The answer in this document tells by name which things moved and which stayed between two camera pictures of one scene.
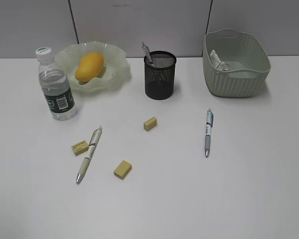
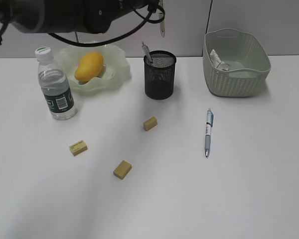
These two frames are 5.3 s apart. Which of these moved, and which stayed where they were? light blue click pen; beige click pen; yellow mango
Moved: beige click pen
Stayed: light blue click pen; yellow mango
